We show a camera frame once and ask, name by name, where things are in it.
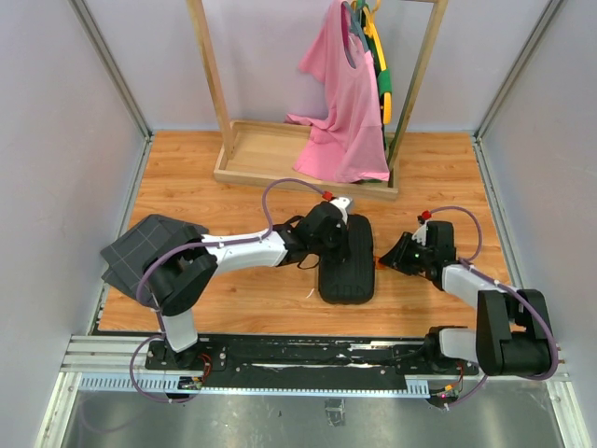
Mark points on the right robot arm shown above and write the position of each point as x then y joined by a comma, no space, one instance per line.
512,336

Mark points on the grey cable duct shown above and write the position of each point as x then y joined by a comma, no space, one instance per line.
171,384

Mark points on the dark grey folded cloth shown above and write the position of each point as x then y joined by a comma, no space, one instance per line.
128,254

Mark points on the black plastic tool case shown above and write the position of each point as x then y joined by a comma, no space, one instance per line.
351,281

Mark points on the green yellow hangers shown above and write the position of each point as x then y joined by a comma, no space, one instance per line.
366,19

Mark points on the left aluminium frame post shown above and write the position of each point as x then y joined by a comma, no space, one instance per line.
106,57

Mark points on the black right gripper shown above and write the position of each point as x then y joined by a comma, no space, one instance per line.
395,257

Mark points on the aluminium frame post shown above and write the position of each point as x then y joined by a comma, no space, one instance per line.
106,57
547,16

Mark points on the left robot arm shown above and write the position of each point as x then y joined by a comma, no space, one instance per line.
181,270

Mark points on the right aluminium frame post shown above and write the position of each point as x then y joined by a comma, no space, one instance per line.
547,16

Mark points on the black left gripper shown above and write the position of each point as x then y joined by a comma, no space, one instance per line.
341,252

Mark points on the pink t-shirt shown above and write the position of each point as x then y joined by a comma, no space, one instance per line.
347,145

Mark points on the wooden clothes rack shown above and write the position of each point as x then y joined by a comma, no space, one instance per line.
256,152

